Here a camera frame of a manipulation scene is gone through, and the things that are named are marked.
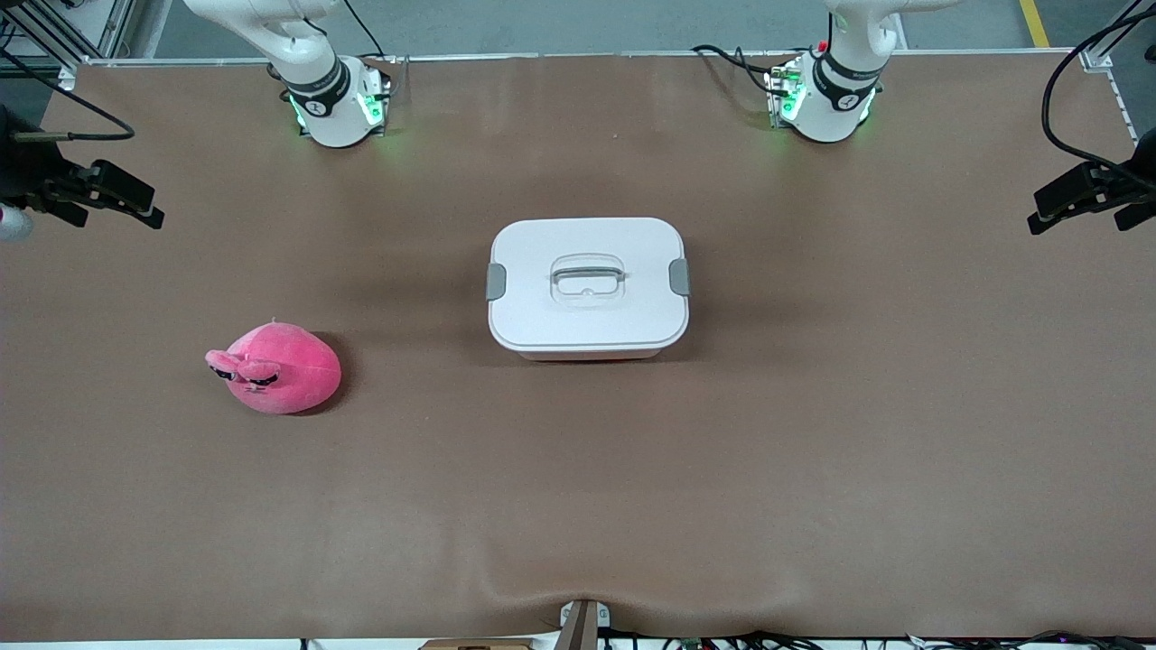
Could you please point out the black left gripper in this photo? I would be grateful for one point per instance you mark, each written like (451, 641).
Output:
(1140, 173)

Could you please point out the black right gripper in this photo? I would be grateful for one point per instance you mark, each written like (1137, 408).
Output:
(20, 177)

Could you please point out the pink plush toy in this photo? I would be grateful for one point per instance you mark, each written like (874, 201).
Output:
(284, 370)

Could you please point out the white box lid grey latches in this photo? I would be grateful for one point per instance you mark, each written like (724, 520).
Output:
(587, 316)

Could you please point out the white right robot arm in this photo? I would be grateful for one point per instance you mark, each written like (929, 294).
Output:
(330, 113)

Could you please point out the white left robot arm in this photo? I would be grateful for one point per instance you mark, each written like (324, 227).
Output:
(835, 104)

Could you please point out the pink plastic box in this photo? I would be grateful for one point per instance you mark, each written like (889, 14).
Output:
(587, 356)

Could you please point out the brown cardboard piece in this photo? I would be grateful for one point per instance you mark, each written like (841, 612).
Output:
(474, 645)

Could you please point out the aluminium frame profile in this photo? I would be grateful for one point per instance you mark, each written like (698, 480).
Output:
(1111, 36)
(117, 23)

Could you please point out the grey metal camera bracket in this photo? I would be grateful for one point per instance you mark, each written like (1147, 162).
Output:
(582, 623)

